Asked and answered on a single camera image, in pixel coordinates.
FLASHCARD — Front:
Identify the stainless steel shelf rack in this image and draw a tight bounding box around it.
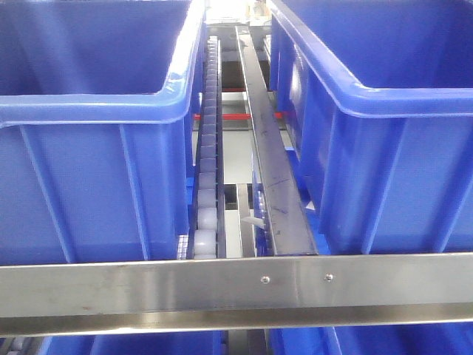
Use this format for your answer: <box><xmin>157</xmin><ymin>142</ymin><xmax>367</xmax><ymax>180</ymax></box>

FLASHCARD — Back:
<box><xmin>1</xmin><ymin>253</ymin><xmax>472</xmax><ymax>337</ymax></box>

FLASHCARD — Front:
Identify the roller conveyor track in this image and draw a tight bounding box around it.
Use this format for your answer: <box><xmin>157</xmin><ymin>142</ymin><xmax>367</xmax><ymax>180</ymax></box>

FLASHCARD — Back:
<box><xmin>186</xmin><ymin>35</ymin><xmax>226</xmax><ymax>259</ymax></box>

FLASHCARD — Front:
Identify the blue plastic bin right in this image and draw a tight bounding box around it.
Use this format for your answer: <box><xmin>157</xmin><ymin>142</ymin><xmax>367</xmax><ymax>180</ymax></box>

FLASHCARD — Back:
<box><xmin>270</xmin><ymin>1</ymin><xmax>472</xmax><ymax>254</ymax></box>

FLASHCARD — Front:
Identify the blue plastic bin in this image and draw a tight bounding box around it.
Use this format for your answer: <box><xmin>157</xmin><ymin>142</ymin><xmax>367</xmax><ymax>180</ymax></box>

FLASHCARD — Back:
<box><xmin>270</xmin><ymin>1</ymin><xmax>472</xmax><ymax>254</ymax></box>
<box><xmin>1</xmin><ymin>1</ymin><xmax>205</xmax><ymax>266</ymax></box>

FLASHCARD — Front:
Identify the blue plastic bin left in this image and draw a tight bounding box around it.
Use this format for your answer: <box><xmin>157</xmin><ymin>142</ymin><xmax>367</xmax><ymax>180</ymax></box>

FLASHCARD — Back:
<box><xmin>1</xmin><ymin>1</ymin><xmax>205</xmax><ymax>266</ymax></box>

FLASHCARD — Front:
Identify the lower blue bin left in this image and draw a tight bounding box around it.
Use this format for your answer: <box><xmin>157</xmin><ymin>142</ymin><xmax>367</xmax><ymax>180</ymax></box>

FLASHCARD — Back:
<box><xmin>38</xmin><ymin>331</ymin><xmax>227</xmax><ymax>354</ymax></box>

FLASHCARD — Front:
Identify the lower blue bin right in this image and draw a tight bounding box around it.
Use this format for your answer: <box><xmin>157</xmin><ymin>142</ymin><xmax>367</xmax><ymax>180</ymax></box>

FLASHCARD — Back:
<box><xmin>269</xmin><ymin>322</ymin><xmax>472</xmax><ymax>354</ymax></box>

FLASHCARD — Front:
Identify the steel divider rail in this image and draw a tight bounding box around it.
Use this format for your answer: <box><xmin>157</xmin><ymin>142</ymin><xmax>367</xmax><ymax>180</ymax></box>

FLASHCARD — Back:
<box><xmin>236</xmin><ymin>26</ymin><xmax>318</xmax><ymax>256</ymax></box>

